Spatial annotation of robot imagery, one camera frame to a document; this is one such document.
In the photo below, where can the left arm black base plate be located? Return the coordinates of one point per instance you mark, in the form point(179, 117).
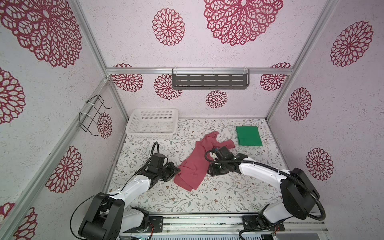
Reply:
point(155, 225)

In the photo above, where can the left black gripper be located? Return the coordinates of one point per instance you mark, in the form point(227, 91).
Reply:
point(174, 170)

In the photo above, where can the dark grey wall shelf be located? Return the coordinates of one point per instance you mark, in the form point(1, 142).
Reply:
point(189, 81)

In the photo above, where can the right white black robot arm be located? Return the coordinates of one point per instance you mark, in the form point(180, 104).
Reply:
point(300, 199)

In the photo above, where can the green tank top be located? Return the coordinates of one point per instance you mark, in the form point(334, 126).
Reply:
point(249, 136)

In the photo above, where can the pink red tank top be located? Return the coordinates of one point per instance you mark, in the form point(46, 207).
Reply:
point(194, 168)

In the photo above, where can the black wire wall rack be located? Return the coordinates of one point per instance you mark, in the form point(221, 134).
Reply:
point(89, 117)

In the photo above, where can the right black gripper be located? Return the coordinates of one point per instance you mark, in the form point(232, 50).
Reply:
point(212, 170)

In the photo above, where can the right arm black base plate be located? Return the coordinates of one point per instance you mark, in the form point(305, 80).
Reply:
point(255, 223)

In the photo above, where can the white plastic laundry basket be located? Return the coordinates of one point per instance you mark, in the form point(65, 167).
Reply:
point(153, 123)

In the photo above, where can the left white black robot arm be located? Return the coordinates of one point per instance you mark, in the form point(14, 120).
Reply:
point(106, 217)

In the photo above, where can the aluminium front rail frame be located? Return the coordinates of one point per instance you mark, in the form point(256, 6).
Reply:
point(196, 226)

